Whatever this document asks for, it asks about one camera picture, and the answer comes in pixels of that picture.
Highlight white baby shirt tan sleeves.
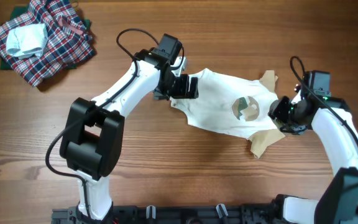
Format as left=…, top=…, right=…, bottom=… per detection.
left=170, top=68, right=285, bottom=158

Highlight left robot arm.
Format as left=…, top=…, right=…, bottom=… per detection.
left=60, top=34, right=198, bottom=223

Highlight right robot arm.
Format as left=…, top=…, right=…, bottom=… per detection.
left=268, top=70, right=358, bottom=223

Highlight plaid flannel shirt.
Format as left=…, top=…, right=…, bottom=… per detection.
left=0, top=1, right=95, bottom=87

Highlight light blue folded garment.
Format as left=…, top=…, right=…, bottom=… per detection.
left=6, top=24, right=48, bottom=60

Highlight dark green folded cloth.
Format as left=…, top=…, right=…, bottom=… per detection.
left=0, top=6, right=91, bottom=70

